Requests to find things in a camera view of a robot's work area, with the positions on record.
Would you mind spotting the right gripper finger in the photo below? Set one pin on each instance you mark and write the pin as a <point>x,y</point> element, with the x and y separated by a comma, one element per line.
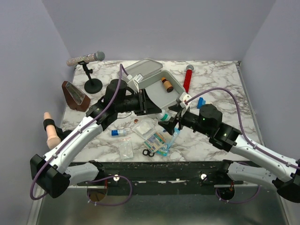
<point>169,125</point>
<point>178,109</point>

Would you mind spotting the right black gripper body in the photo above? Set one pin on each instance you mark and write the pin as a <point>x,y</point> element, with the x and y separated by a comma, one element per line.
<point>191,120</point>

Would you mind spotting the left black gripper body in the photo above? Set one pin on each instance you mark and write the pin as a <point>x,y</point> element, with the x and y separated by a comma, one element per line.
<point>130,104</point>

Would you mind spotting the white disinfectant bottle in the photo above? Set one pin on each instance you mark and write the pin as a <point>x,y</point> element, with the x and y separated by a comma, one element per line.
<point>163,116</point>

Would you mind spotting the brown medicine bottle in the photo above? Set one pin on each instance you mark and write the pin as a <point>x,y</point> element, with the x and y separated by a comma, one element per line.
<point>167,85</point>

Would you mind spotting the white gauze pad packet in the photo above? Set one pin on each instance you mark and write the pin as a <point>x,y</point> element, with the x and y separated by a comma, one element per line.
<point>144,129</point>

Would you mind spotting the grey medicine kit box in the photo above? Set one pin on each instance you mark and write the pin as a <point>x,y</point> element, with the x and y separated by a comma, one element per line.
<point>146,74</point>

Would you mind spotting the blue cotton swab bag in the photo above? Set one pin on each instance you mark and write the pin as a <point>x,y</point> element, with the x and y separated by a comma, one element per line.
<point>164,150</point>

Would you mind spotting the blue white bandage roll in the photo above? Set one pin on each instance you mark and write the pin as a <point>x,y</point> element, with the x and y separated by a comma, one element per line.
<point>118,132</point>

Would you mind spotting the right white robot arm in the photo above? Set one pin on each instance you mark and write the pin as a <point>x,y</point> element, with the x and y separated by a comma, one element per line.
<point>273,170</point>

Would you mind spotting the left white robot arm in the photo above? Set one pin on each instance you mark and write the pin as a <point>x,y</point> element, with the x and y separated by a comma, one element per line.
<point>50,170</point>

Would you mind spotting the blue toy block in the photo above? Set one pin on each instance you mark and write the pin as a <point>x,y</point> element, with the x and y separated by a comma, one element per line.
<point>201,102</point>

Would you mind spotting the band-aid box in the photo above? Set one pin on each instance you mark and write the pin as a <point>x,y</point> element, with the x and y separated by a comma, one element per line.
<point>155,142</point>

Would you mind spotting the black microphone stand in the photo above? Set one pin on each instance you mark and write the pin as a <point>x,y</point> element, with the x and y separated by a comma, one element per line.
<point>92,85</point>

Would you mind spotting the black scissors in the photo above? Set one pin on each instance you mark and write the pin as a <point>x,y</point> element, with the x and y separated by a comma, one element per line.
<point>148,153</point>

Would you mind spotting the red glitter microphone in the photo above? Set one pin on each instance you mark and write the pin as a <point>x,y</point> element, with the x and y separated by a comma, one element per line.
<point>188,76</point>

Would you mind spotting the brown metronome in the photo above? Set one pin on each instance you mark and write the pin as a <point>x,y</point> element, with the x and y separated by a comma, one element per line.
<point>75,98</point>

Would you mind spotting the clear plastic zip bag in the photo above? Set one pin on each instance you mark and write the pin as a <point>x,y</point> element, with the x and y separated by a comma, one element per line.
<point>125,149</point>

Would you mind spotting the black round stand base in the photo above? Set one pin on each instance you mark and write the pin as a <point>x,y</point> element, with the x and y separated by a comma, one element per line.
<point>62,134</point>

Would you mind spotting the pink toy microphone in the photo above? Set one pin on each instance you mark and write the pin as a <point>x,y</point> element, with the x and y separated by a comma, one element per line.
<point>52,138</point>

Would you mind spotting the black mounting base rail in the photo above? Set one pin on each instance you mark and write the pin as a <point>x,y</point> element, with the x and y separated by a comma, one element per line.
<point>165,178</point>

